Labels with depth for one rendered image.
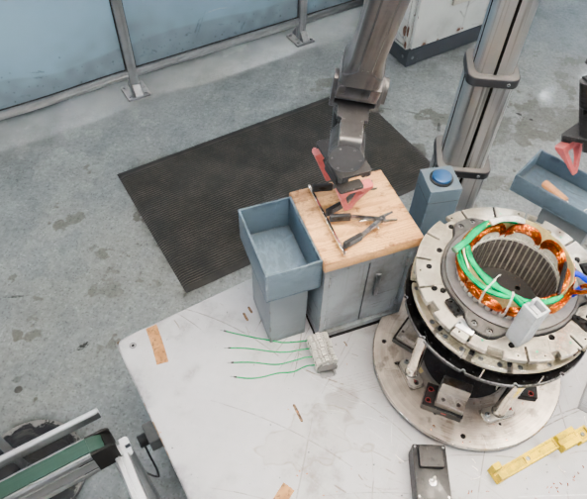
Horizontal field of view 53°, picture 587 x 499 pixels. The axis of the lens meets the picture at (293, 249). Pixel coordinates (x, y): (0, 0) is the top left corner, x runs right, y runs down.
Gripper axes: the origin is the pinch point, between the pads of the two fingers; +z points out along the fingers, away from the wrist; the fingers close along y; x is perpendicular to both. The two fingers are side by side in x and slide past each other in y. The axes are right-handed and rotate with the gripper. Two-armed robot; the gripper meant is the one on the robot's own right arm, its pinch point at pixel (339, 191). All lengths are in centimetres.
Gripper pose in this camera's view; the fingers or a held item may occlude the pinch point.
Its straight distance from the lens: 112.0
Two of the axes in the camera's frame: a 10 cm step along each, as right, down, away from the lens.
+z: -0.4, 6.2, 7.8
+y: 3.8, 7.4, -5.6
